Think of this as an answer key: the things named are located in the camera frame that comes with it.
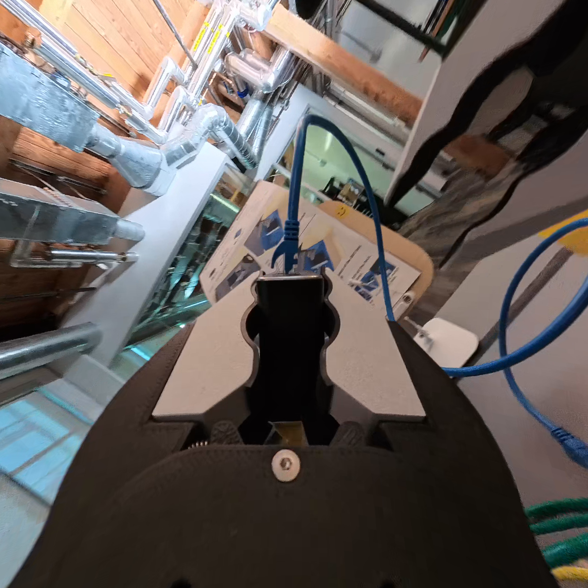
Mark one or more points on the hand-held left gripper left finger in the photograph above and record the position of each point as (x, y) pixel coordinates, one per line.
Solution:
(206, 367)

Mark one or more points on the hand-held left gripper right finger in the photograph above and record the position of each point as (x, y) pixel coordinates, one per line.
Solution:
(372, 367)

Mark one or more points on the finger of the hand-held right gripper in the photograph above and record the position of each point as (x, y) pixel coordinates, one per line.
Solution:
(560, 183)
(459, 69)

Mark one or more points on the black ethernet splitter box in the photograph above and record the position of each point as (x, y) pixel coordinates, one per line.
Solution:
(289, 330)

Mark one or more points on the white sign stand base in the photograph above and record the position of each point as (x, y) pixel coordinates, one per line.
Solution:
(450, 342)

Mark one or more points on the wooden instruction sign board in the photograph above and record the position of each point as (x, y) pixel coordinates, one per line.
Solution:
(349, 248)

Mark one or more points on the grey steel pipe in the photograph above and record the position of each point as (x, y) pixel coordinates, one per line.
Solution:
(46, 349)

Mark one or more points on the silver ventilation pipes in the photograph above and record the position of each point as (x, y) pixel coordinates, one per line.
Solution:
(138, 160)

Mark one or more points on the galvanised metal duct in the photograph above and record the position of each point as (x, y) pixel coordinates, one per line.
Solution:
(55, 220)

